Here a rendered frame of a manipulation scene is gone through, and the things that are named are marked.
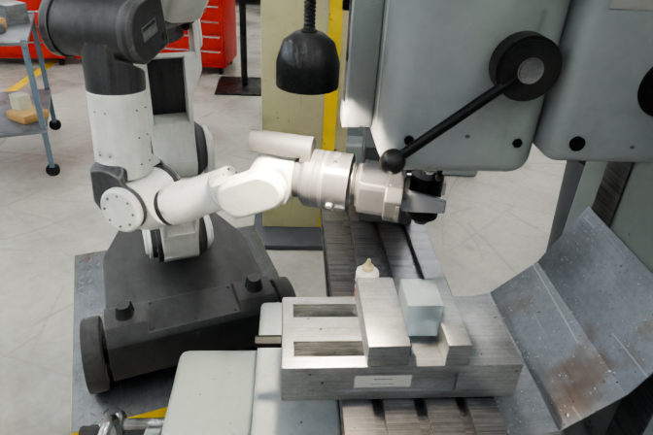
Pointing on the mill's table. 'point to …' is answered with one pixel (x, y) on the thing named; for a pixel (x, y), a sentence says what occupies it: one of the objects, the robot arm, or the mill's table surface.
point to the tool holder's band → (426, 180)
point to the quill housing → (462, 49)
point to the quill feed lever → (524, 58)
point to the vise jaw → (381, 322)
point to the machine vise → (451, 358)
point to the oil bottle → (366, 271)
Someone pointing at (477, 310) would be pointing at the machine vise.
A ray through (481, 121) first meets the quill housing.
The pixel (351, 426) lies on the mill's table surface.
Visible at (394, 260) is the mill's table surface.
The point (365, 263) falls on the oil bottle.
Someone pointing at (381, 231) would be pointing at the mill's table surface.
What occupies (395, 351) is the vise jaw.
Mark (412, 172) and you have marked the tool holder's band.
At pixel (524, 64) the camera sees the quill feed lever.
